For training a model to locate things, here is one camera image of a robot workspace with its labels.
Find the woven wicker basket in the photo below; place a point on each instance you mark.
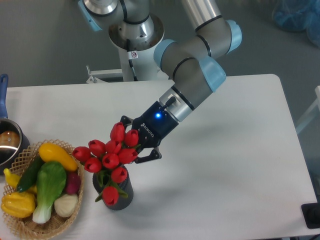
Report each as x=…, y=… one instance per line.
x=25, y=228

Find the small yellow gourd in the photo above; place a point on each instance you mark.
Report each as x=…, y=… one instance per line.
x=13, y=181

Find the red tulip bouquet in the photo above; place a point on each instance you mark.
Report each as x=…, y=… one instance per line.
x=120, y=150

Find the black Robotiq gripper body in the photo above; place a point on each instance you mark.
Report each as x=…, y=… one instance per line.
x=153, y=126

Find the yellow bell pepper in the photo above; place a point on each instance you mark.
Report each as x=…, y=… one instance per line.
x=18, y=204

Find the dark grey ribbed vase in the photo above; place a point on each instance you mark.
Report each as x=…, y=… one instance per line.
x=114, y=188

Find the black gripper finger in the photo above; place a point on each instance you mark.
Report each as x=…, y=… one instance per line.
x=127, y=122
x=154, y=155

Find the blue plastic bag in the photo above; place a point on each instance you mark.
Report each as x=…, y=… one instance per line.
x=299, y=16

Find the green bok choy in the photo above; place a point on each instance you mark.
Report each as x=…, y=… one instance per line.
x=51, y=180

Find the black device at table edge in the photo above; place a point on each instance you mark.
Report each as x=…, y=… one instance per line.
x=311, y=214

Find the white garlic bulb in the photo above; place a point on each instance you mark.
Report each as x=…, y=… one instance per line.
x=65, y=205

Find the blue handled saucepan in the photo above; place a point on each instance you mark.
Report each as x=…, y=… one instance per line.
x=12, y=139

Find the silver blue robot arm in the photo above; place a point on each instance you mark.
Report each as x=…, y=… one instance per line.
x=139, y=37

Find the yellow squash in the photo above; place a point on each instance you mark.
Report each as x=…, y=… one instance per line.
x=49, y=152

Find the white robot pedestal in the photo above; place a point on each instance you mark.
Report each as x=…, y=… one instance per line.
x=134, y=66

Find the white frame at right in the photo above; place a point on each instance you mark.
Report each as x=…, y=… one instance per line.
x=311, y=113

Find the green cucumber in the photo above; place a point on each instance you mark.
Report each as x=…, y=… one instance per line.
x=29, y=177

